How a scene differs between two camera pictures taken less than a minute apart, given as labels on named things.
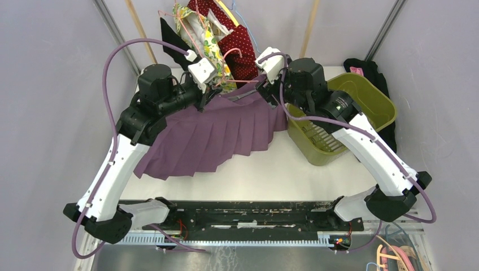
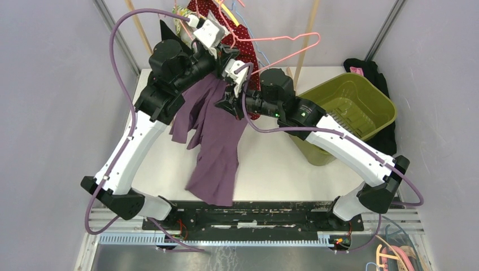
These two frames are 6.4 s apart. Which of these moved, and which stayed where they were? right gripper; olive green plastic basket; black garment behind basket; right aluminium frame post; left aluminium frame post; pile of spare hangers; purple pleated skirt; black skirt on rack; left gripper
Moved: purple pleated skirt; right gripper; left gripper
Stayed: right aluminium frame post; black skirt on rack; black garment behind basket; left aluminium frame post; olive green plastic basket; pile of spare hangers
